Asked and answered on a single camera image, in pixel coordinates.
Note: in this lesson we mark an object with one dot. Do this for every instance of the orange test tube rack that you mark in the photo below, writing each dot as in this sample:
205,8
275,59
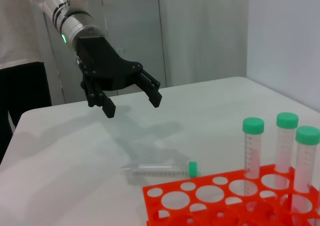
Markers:
168,186

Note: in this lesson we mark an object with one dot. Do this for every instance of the person in white shirt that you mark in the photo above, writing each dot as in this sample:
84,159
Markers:
15,36

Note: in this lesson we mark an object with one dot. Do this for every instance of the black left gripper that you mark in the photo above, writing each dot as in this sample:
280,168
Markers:
105,61

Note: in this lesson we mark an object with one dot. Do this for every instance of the white wall socket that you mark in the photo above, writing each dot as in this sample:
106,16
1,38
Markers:
121,50

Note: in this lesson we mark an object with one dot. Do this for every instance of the green capped clear test tube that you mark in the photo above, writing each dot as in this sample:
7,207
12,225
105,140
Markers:
307,136
253,126
162,169
287,121

